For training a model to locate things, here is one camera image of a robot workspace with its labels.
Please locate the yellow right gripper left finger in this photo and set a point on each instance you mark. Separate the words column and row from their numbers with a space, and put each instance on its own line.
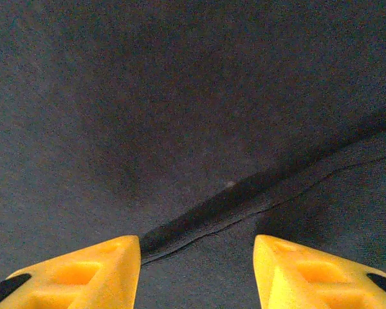
column 83, row 280

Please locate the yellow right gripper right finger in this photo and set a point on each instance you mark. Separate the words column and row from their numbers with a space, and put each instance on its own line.
column 308, row 280

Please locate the black t-shirt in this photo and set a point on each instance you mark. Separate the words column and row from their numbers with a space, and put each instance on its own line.
column 180, row 96

